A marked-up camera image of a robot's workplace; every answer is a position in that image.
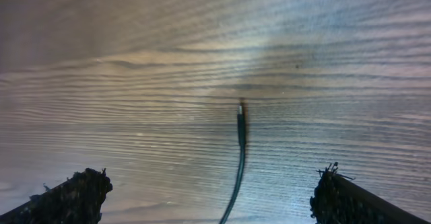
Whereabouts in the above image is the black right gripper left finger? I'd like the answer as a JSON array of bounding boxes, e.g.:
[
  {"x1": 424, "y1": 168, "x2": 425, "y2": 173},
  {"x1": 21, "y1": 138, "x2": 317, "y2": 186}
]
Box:
[{"x1": 1, "y1": 168, "x2": 113, "y2": 224}]

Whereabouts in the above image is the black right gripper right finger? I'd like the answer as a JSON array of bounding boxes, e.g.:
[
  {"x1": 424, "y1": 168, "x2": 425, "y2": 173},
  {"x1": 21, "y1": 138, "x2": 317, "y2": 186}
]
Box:
[{"x1": 310, "y1": 162, "x2": 428, "y2": 224}]

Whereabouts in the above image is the black charger cable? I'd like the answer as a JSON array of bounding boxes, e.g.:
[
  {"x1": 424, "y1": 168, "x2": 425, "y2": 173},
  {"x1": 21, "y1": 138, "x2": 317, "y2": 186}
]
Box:
[{"x1": 218, "y1": 99, "x2": 248, "y2": 224}]

